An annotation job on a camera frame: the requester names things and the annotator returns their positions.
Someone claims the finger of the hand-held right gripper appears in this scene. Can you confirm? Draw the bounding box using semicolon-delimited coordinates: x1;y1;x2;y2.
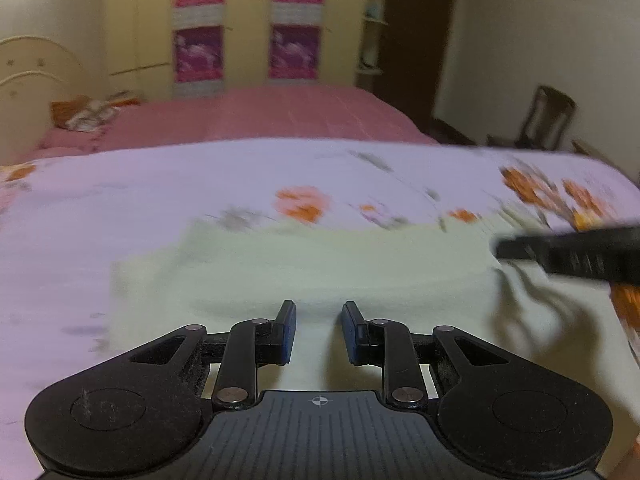
495;233;547;262

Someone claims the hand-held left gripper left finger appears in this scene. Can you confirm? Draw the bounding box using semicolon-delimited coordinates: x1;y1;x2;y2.
125;300;297;409

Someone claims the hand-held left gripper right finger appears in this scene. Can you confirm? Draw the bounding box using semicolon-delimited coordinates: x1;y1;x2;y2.
341;301;501;407

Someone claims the light green sweater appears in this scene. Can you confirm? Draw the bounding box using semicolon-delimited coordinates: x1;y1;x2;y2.
109;205;521;393

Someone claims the dark wooden chair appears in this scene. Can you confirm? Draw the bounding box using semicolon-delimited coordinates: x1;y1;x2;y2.
487;85;576;151

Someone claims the pink bed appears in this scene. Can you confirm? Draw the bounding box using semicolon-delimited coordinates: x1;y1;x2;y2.
35;85;441;153

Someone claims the dark wooden door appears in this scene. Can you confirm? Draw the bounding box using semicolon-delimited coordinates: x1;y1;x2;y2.
380;0;458;131

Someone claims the purple floral bedsheet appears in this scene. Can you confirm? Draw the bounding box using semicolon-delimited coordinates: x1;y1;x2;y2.
0;137;640;480

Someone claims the cream corner shelf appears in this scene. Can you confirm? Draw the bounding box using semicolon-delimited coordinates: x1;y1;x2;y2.
357;0;396;78

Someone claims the cream wardrobe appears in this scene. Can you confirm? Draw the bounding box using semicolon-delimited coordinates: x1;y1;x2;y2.
105;0;376;101

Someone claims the cream round headboard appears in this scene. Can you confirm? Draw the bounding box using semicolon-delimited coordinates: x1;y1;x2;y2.
0;35;86;166

